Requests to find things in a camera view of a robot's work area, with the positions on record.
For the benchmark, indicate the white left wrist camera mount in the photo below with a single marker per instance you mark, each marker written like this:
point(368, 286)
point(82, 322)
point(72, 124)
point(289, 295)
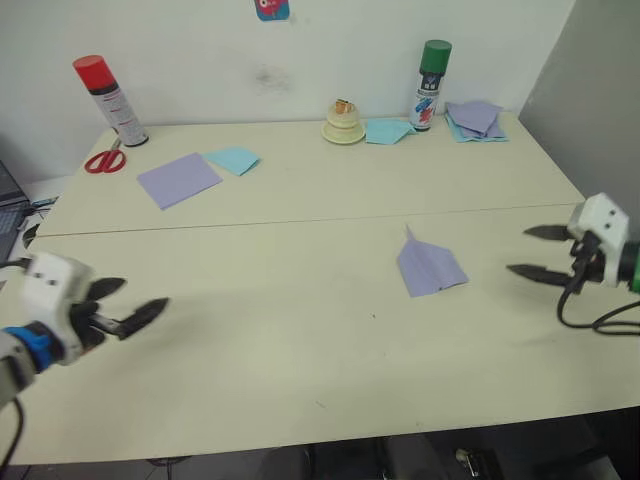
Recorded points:
point(50, 290)

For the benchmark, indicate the crumpled light blue paper sheet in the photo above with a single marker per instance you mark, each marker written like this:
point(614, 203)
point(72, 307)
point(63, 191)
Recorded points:
point(385, 131)

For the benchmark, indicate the folded light blue paper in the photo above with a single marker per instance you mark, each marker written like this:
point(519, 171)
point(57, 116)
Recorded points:
point(235, 159)

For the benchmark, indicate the dark laptop computer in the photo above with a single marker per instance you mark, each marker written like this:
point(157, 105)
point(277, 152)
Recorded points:
point(7, 190)

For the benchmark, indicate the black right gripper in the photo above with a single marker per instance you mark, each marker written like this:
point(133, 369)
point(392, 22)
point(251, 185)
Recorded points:
point(586, 260)

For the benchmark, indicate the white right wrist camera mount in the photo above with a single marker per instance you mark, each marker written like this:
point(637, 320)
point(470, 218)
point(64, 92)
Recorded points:
point(607, 225)

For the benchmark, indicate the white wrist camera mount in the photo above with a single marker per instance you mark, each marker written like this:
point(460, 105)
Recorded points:
point(607, 225)
point(50, 290)

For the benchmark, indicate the blue and pink wall sticker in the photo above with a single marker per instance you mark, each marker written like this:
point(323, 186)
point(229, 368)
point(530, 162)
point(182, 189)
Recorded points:
point(272, 9)

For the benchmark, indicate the flat purple paper sheet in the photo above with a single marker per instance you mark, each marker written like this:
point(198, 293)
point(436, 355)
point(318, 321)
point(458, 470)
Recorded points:
point(177, 181)

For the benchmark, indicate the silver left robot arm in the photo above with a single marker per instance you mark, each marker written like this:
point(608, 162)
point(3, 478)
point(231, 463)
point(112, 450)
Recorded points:
point(15, 360)

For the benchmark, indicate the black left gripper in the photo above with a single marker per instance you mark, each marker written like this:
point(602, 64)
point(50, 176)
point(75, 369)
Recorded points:
point(90, 325)

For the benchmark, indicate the purple paper sheet pile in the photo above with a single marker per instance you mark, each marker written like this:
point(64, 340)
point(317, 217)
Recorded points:
point(475, 116)

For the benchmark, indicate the dark rounded shape under table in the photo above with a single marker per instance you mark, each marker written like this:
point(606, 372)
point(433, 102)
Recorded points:
point(285, 462)
point(415, 457)

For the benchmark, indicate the red-capped spray can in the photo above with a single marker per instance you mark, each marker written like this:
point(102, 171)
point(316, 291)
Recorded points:
point(112, 102)

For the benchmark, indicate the purple paper airplane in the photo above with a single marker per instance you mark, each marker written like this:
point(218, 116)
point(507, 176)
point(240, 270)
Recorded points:
point(425, 272)

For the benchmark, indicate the small gold brown object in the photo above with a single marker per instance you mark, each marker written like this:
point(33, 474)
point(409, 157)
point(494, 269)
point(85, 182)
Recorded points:
point(343, 105)

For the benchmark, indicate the green-capped spray can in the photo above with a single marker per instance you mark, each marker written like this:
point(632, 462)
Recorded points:
point(428, 95)

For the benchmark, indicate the light blue paper pile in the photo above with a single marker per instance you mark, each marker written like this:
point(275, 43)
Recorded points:
point(460, 135)

